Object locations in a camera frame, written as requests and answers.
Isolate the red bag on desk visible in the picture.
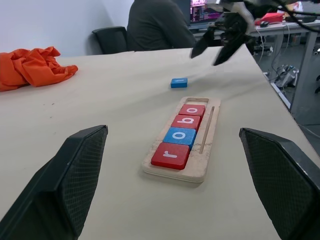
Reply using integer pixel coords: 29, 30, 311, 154
254, 12, 284, 26

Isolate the grey device on floor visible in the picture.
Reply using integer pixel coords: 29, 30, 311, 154
273, 64, 300, 89

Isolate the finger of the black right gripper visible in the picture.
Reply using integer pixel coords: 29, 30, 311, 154
190, 25, 216, 60
212, 33, 248, 67

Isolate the wooden tile rack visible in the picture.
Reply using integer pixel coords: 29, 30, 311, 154
141, 96, 222, 189

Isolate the black office chair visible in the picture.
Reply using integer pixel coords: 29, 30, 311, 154
91, 25, 129, 55

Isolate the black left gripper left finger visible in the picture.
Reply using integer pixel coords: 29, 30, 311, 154
0, 124, 109, 240

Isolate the crumpled orange cloth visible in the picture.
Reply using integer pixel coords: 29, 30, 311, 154
0, 46, 79, 92

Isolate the blue letter tile l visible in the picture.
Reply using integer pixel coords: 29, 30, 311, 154
170, 77, 189, 89

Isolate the computer monitor with code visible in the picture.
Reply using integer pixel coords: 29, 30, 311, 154
188, 0, 226, 27

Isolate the person in dark sweater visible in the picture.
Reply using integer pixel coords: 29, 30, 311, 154
126, 0, 197, 52

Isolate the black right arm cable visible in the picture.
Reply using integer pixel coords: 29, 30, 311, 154
273, 0, 320, 33

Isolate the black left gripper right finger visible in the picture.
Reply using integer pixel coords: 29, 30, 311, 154
238, 127, 320, 240

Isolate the red letter tile o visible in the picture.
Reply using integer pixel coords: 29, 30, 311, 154
178, 103, 207, 118

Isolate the grey office desk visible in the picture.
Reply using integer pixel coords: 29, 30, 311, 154
249, 20, 320, 126

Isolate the red letter tile b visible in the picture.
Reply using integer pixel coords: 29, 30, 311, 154
170, 114, 203, 132

